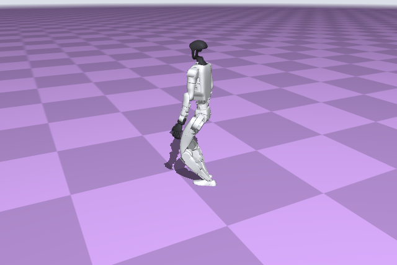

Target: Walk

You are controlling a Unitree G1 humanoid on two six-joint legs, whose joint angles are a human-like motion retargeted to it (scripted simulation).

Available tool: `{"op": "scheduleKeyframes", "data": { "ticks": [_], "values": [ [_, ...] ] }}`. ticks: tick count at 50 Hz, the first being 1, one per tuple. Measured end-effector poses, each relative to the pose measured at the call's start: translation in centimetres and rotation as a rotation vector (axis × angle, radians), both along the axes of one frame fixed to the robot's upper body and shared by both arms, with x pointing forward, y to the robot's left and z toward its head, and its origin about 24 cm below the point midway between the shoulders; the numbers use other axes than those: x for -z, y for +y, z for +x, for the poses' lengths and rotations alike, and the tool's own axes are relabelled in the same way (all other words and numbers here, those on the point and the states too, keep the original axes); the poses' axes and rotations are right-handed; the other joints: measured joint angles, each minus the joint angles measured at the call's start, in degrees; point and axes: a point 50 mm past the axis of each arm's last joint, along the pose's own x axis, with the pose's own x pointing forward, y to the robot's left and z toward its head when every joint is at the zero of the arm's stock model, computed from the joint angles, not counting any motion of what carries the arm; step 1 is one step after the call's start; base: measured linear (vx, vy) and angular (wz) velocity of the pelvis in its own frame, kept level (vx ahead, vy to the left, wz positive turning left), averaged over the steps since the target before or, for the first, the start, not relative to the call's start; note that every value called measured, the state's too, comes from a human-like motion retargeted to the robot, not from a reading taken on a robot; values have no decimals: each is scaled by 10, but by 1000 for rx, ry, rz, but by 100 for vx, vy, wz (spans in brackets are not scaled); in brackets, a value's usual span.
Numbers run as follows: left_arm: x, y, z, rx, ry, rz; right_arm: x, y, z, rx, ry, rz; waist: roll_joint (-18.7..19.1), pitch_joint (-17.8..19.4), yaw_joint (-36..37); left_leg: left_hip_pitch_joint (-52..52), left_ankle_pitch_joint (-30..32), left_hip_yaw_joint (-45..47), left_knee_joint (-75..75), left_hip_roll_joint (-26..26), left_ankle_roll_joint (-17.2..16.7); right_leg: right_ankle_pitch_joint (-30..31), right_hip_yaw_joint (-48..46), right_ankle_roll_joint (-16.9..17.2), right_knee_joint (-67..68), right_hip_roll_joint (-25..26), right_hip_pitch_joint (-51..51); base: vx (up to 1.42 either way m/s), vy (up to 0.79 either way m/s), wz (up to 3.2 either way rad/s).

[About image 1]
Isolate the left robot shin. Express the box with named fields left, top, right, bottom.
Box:
left=180, top=151, right=211, bottom=182

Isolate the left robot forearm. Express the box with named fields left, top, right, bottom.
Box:
left=179, top=93, right=191, bottom=122

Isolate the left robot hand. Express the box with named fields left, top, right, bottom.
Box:
left=172, top=118, right=186, bottom=140

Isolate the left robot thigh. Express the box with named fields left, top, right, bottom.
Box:
left=180, top=115, right=205, bottom=157

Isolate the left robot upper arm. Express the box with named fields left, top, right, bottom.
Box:
left=187, top=67, right=199, bottom=101

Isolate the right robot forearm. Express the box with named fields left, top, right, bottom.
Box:
left=205, top=90, right=212, bottom=106

